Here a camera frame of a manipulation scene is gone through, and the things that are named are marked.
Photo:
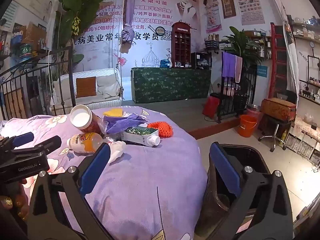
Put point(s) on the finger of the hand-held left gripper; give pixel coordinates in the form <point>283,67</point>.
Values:
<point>23,139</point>
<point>47,143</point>

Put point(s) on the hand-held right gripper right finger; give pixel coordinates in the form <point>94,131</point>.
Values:
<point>225,167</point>

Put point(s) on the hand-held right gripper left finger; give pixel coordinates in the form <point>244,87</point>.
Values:
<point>95,167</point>

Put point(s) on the orange juice bottle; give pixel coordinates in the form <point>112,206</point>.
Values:
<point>85,142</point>

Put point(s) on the white tissue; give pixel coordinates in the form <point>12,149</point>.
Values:
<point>116,150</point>

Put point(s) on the black mesh trash bin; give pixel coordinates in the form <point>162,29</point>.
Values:
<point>212,205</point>

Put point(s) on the orange paper cup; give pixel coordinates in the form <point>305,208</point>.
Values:
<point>81,120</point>

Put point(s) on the purple plastic bag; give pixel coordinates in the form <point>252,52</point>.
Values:
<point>122,125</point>

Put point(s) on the green and white carton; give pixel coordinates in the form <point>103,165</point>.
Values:
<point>140,135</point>

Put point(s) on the yellow foam net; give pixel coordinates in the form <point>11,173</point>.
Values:
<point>113,112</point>

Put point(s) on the orange foam net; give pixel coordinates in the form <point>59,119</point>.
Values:
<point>160,129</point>

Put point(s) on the person's left hand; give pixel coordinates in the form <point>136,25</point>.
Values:
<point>11,202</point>

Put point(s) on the orange bucket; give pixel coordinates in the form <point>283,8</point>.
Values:
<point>246,126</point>

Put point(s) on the white wicker swing sofa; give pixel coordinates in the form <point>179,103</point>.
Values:
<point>105,103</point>

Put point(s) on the black swivel chair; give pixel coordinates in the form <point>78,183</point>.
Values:
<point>273,125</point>

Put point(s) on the metal bowl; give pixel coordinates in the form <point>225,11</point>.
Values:
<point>253,107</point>

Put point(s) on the orange cushion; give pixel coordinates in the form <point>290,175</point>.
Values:
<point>85,87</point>

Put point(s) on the orange patterned box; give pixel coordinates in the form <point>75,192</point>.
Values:
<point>278,108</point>

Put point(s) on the white cushion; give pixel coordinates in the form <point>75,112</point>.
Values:
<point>108,86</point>

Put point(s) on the black metal rack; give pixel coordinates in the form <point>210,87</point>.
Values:
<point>247,85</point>

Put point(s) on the green paint bucket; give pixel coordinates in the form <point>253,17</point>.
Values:
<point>26,52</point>

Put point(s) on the green floral cabinet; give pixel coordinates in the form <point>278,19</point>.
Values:
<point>172,85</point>

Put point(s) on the pink towel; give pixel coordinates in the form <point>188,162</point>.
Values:
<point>238,68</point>

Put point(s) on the purple towel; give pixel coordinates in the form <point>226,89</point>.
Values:
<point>228,65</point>

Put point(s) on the cardboard box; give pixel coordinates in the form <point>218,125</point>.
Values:
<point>35,35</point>

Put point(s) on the black display box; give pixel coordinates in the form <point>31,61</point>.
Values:
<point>201,60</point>

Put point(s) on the blue bag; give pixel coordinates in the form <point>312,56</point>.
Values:
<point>165,63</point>

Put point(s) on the red ladder shelf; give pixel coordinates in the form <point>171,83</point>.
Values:
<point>273,55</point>

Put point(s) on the white banner stand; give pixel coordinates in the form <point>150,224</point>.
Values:
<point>291,62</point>

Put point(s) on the green potted plant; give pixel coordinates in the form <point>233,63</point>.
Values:
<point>240,42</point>

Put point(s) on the red telephone booth cabinet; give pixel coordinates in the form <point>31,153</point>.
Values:
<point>180,30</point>

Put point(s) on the banana plant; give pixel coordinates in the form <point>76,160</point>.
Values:
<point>82,0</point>

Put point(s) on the black metal bed frame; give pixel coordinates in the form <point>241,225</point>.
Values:
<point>37,66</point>

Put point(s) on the blue wall sign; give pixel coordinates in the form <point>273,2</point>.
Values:
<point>262,71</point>

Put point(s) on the wall shelf with bottles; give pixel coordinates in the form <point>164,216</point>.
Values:
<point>213,42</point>

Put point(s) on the large wall poster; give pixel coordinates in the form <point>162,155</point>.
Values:
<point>150,25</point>

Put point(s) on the pink portrait wall poster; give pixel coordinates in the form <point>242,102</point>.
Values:
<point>212,7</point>

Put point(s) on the white chart wall poster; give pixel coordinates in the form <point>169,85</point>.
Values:
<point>250,2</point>

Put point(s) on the brown wall poster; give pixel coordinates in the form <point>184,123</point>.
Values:
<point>227,0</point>

